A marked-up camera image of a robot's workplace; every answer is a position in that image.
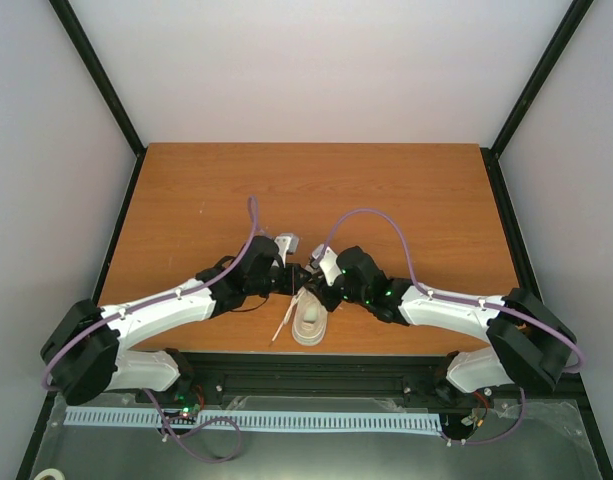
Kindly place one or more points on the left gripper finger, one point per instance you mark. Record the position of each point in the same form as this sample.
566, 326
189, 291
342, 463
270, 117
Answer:
292, 288
300, 274

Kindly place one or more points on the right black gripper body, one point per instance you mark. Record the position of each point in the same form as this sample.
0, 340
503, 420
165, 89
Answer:
338, 300

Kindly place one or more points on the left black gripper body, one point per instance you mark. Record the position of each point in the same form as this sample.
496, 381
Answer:
263, 287

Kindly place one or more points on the white shoelace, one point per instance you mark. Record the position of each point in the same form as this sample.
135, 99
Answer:
287, 316

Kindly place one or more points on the beige lace sneaker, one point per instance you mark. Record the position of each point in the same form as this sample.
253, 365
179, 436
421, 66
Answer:
310, 320

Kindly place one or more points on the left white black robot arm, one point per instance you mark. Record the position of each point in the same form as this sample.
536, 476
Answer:
92, 349

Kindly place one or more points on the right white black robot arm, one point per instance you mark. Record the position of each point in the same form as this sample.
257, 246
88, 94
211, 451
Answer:
526, 344

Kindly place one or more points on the left electronics board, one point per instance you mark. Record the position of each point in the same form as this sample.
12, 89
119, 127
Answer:
186, 406

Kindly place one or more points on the electronics board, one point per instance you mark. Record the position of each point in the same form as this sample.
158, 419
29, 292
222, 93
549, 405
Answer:
186, 406
461, 427

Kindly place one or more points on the right electronics board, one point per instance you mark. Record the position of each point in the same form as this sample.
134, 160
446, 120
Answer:
461, 427

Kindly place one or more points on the white tape roll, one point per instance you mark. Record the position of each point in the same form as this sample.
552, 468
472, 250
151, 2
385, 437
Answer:
50, 474

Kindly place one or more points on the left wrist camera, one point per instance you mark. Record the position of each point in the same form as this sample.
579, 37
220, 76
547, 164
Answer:
287, 244

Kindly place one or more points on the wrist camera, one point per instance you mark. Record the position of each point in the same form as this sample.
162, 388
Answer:
324, 259
287, 244

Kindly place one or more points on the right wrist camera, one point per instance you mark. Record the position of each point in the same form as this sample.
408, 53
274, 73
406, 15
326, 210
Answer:
324, 259

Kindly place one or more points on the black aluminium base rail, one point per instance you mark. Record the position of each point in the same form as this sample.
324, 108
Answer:
412, 381

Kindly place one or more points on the light blue cable duct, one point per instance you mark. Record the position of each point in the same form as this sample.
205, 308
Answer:
258, 421

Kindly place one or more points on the right black frame post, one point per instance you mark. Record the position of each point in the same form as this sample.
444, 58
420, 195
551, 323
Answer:
556, 46

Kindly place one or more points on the black frame post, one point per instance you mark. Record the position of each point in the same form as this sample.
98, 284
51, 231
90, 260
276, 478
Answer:
556, 46
85, 50

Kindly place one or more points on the left black frame post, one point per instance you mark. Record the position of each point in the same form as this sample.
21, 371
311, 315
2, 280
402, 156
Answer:
85, 50

